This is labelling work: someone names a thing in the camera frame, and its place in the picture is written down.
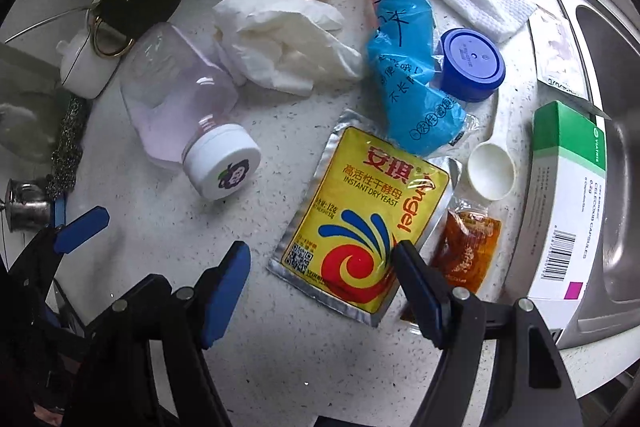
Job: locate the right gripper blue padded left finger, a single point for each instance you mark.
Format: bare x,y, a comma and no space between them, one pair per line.
223,287

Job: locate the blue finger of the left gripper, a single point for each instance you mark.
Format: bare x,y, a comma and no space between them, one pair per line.
79,231

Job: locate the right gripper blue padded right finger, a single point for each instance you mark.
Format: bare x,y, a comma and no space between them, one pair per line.
426,290

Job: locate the white pink paper packet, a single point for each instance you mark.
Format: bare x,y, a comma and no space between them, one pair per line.
557,60

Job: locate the orange sauce sachet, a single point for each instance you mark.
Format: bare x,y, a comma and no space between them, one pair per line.
463,244

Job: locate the steel wool scrubber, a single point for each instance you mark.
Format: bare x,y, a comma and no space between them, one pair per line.
67,154

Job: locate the yellow instant yeast packet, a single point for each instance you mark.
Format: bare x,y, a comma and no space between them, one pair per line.
365,197

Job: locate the white plastic spoon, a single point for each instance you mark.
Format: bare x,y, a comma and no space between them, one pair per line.
491,169

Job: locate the green white medicine box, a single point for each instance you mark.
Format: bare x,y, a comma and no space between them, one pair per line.
563,214

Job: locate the clear plastic bottle white cap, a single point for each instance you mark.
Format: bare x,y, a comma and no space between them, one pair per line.
179,102

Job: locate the blue plastic wrapper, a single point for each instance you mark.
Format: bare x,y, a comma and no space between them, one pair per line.
420,118

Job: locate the blue plastic lid cup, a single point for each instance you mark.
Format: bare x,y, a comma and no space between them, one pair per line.
472,66

